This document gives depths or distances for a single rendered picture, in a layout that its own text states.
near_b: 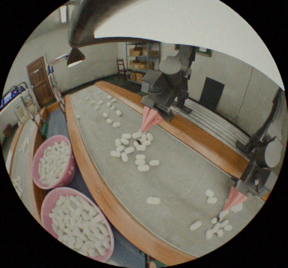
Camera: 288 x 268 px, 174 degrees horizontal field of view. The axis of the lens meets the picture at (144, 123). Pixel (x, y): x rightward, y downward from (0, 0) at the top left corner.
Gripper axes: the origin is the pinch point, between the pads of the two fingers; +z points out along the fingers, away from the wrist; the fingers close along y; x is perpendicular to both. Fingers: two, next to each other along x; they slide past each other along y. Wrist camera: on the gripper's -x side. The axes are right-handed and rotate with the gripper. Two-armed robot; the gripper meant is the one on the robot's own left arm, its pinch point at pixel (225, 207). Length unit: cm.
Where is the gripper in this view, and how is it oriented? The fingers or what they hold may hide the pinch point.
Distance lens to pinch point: 36.6
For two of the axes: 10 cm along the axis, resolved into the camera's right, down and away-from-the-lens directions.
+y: 6.9, 4.8, -5.4
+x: 4.7, 2.7, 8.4
